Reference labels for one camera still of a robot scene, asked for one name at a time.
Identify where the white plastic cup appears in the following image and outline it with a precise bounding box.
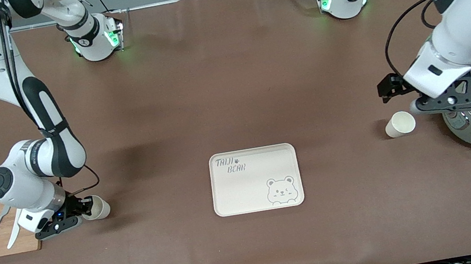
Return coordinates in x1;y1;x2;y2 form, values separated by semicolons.
383;109;418;139
80;193;113;222

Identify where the white plastic knife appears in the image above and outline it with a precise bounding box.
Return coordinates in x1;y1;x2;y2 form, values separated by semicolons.
1;208;29;250

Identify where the beige bear print tray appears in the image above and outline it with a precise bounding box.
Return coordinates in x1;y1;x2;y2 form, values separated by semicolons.
206;141;307;219

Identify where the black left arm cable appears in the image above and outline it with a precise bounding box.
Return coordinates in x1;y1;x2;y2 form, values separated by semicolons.
377;0;445;77

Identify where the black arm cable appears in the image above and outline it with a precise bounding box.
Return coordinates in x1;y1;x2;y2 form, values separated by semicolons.
377;0;445;77
0;0;103;203

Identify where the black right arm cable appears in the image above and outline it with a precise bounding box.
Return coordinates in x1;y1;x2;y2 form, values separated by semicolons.
0;0;103;203

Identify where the black right base cable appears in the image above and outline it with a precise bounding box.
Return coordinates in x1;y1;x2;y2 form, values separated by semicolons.
68;0;111;18

